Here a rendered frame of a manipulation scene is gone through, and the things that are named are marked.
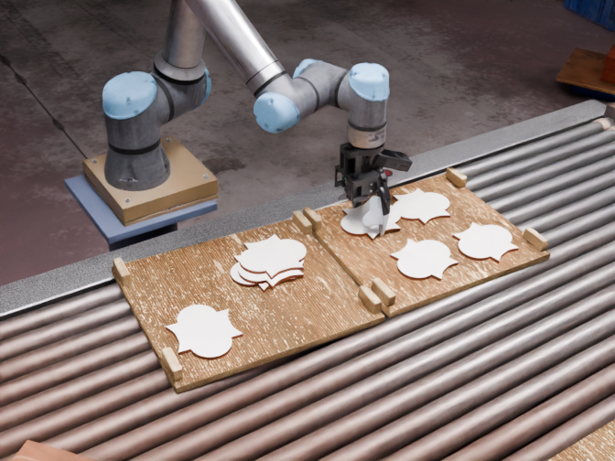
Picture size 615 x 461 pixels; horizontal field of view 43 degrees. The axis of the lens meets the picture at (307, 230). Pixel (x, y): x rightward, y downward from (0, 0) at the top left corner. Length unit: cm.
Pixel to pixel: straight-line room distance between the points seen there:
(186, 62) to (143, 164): 24
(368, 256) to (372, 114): 30
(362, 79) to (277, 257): 38
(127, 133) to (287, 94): 46
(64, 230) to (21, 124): 94
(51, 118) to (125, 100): 241
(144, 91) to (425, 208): 66
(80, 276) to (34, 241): 168
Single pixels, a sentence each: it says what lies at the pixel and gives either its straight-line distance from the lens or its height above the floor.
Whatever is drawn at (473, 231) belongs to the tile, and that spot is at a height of 94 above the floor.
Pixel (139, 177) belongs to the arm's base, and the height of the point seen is 95.
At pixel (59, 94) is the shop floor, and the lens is 436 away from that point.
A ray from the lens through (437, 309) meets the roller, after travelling 154.
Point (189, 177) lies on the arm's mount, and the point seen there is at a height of 92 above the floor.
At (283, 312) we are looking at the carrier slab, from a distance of 146.
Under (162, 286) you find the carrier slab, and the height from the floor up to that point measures 94.
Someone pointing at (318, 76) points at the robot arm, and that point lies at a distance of 152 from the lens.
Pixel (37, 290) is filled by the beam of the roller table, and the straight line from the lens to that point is 159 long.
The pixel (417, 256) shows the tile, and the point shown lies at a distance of 162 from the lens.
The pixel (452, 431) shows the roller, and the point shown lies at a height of 92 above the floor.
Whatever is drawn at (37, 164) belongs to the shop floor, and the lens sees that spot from 377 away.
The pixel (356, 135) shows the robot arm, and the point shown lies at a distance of 153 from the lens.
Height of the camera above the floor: 192
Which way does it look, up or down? 36 degrees down
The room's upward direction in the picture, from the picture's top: 4 degrees clockwise
